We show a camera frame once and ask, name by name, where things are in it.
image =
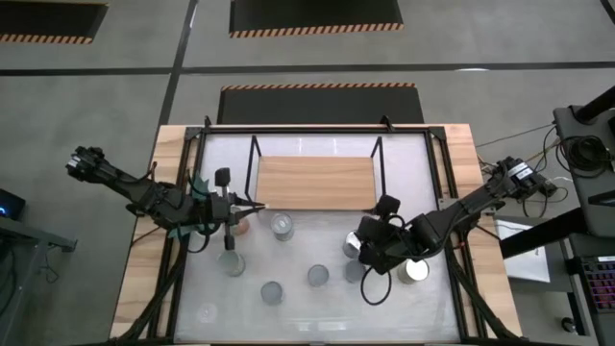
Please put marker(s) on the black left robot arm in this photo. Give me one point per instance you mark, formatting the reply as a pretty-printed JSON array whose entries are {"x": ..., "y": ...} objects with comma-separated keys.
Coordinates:
[{"x": 120, "y": 180}]

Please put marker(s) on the grey equipment cart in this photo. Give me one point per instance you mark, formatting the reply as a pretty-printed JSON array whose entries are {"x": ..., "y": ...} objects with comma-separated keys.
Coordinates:
[{"x": 576, "y": 125}]

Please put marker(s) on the wooden shelf board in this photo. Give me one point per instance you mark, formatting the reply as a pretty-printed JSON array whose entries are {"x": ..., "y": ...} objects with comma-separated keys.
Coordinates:
[{"x": 317, "y": 182}]

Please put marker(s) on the black mounting pole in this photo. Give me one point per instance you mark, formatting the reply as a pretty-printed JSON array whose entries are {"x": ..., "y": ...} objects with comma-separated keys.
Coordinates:
[{"x": 596, "y": 103}]

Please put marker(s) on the grey top tin can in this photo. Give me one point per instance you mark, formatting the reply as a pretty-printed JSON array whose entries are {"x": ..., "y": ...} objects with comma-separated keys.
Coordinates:
[
  {"x": 318, "y": 275},
  {"x": 351, "y": 244},
  {"x": 272, "y": 292},
  {"x": 231, "y": 264}
]

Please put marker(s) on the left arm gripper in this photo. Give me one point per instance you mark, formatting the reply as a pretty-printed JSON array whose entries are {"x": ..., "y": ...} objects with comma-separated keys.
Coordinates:
[{"x": 216, "y": 209}]

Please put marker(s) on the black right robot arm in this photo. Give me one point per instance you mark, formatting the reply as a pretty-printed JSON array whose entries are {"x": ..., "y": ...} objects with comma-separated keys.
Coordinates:
[{"x": 461, "y": 209}]

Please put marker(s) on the black aluminium table frame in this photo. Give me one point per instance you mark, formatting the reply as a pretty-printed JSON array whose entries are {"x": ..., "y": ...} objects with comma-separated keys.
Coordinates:
[{"x": 312, "y": 130}]

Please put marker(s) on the teal label tin can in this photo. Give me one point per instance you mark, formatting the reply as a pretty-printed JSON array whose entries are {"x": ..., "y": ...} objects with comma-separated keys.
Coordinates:
[{"x": 281, "y": 226}]

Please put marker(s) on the backlit black keyboard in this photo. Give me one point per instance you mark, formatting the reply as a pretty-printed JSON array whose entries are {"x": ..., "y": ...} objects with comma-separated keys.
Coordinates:
[{"x": 600, "y": 283}]

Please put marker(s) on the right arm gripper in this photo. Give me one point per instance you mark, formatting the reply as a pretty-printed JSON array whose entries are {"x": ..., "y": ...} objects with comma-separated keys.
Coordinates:
[{"x": 389, "y": 240}]

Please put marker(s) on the grey metal side stand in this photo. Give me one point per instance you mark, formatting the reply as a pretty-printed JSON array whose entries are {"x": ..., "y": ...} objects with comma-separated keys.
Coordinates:
[{"x": 29, "y": 235}]

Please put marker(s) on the black stand bar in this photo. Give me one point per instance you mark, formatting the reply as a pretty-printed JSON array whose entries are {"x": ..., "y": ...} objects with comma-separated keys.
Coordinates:
[{"x": 543, "y": 235}]

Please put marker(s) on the teal plant in white pot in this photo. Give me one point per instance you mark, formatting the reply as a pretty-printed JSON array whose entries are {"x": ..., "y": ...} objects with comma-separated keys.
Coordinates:
[{"x": 198, "y": 186}]

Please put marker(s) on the wide shiny tin can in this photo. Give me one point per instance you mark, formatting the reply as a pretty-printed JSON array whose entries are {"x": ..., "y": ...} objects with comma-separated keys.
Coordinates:
[{"x": 413, "y": 271}]

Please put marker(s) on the green label tin can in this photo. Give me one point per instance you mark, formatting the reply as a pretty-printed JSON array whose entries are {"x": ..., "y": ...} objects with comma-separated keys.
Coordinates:
[{"x": 353, "y": 272}]

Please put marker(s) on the black power adapter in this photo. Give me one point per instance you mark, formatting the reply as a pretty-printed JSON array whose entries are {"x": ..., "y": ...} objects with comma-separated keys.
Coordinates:
[{"x": 548, "y": 186}]

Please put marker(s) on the black device with blue light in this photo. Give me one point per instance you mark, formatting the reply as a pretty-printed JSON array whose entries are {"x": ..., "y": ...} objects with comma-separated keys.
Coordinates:
[{"x": 9, "y": 204}]

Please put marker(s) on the white paper sheet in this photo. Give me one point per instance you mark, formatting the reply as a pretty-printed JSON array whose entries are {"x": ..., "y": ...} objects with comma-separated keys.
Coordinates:
[{"x": 528, "y": 264}]

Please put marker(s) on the clear plastic cup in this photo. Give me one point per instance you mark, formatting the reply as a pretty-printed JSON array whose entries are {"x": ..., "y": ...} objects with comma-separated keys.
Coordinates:
[{"x": 207, "y": 312}]

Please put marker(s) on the black hazard-striped floor mat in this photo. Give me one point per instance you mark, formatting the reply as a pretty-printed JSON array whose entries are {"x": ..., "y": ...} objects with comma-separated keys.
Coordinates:
[
  {"x": 320, "y": 106},
  {"x": 48, "y": 19},
  {"x": 315, "y": 14}
]

